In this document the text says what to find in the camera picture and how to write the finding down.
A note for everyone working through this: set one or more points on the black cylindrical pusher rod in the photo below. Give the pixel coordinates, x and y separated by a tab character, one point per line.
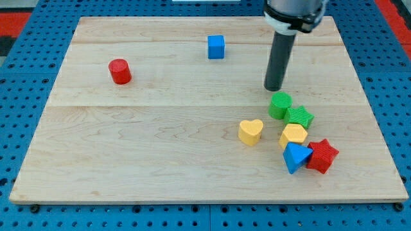
278	61

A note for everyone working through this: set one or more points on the yellow heart block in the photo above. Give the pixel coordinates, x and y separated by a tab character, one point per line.
249	132

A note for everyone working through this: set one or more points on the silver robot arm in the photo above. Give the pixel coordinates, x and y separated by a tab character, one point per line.
288	17

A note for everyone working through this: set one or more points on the yellow hexagon block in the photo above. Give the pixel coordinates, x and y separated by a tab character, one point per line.
294	133

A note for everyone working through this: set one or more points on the green cylinder block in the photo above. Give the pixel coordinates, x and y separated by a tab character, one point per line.
279	104

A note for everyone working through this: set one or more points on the blue cube block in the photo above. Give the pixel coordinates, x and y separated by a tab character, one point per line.
216	47

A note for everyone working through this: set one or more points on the green star block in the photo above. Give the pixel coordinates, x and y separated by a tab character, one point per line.
299	116

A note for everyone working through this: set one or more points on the blue triangle block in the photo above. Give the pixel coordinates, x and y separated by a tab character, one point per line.
296	156

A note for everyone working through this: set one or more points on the red star block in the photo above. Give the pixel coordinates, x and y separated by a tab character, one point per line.
322	156

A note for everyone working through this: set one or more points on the wooden board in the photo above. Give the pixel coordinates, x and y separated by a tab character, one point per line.
170	135

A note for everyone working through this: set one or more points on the red cylinder block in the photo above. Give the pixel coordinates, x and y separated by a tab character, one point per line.
119	71

